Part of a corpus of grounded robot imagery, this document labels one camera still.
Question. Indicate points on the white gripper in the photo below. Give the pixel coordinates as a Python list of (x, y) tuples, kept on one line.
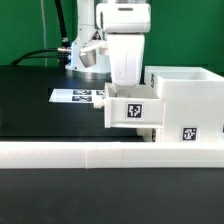
[(126, 56)]

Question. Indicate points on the white drawer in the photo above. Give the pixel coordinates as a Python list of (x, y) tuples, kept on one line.
[(149, 134), (138, 108)]

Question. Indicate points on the white drawer cabinet box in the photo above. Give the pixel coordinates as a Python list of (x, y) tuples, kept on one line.
[(193, 103)]

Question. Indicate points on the white front drawer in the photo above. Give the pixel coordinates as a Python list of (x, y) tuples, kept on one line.
[(149, 134)]

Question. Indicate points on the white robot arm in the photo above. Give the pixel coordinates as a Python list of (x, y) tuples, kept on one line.
[(97, 19)]

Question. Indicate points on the white marker sheet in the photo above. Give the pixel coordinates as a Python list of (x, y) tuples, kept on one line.
[(75, 95)]

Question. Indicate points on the white L-shaped fence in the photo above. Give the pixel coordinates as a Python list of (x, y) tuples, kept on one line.
[(90, 155)]

